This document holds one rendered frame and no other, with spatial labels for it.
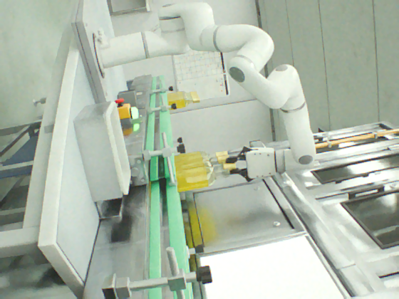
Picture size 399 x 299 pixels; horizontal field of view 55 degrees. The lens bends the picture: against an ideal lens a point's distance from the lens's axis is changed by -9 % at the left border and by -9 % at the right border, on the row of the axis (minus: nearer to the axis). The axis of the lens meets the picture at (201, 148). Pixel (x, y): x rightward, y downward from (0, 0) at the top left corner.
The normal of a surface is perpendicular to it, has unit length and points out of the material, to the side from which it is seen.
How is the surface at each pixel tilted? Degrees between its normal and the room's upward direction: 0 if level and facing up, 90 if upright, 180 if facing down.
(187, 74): 90
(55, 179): 90
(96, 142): 90
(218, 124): 90
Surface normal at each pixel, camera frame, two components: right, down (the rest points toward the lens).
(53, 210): -0.09, -0.71
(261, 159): -0.18, 0.26
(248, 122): 0.10, 0.30
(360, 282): -0.15, -0.94
